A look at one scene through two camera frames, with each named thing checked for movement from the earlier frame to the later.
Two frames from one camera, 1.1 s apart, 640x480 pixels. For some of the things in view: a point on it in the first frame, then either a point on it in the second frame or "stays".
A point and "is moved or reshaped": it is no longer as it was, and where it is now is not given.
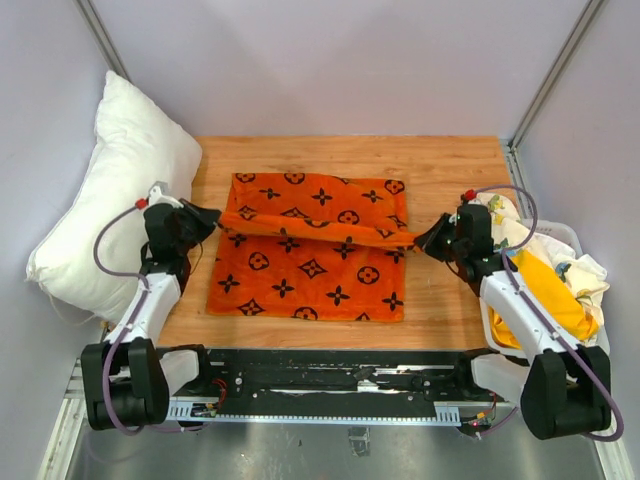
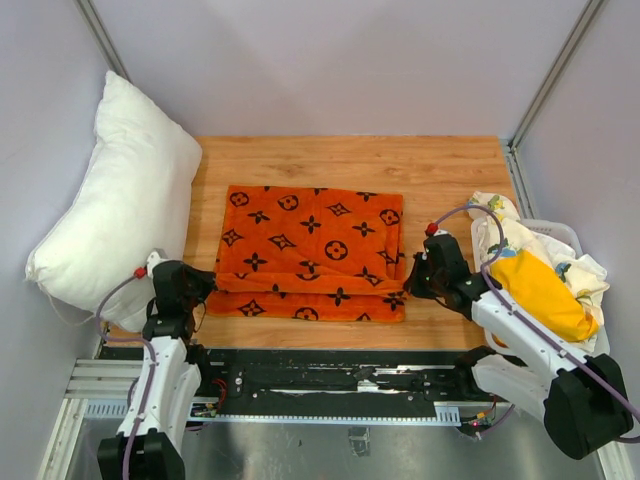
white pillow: [136, 145] stays
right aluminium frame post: [556, 73] stays
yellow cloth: [551, 296] stays
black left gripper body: [184, 241] → [199, 287]
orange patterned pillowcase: [313, 247] is moved or reshaped
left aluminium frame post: [99, 37] stays
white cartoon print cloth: [585, 277] stays
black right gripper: [429, 241] → [413, 285]
